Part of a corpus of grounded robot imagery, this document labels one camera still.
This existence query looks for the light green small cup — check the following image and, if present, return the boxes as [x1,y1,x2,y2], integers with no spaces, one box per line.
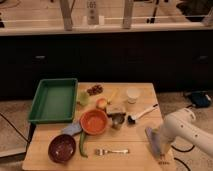
[78,92,89,106]

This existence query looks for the dark red grapes bunch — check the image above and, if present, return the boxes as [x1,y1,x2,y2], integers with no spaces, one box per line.
[87,84,103,96]

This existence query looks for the black power cable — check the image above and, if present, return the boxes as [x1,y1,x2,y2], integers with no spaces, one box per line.
[171,143,196,154]

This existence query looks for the silver fork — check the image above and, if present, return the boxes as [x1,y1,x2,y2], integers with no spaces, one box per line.
[94,149,130,156]

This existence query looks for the yellow banana toy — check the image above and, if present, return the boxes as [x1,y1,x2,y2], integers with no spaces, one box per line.
[107,91,117,104]

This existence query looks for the small metal cup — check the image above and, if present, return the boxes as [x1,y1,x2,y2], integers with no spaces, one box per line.
[112,114,125,130]

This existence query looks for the green plastic tray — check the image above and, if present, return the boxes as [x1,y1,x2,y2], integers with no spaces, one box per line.
[28,78,78,124]

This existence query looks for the blue bag on floor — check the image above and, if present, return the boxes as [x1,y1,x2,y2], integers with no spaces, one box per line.
[189,92,211,108]

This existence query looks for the white remote on counter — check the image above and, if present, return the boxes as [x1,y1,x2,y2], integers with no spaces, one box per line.
[86,0,99,25]

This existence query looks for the purple bowl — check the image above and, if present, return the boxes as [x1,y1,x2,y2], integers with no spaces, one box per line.
[48,134,76,163]

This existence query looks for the light blue cloth piece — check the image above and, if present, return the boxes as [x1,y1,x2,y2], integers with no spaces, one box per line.
[62,122,82,136]

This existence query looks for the black white dish brush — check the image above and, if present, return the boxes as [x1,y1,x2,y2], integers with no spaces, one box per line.
[127,104,158,125]

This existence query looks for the brown sponge block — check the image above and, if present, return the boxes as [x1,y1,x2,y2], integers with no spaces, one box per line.
[106,104,126,115]

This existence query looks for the white cup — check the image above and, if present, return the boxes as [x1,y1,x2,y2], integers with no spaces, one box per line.
[126,87,140,104]

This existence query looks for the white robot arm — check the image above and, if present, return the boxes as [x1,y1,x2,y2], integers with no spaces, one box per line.
[158,108,213,157]

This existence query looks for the green chili pepper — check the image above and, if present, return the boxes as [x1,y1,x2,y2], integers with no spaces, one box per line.
[79,131,88,158]

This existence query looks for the blue towel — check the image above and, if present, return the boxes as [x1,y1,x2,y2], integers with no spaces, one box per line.
[145,127,161,158]

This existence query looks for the red yellow apple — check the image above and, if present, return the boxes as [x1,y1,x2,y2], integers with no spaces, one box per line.
[96,98,107,110]

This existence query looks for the orange bowl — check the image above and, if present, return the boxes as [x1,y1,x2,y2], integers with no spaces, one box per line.
[80,109,108,135]

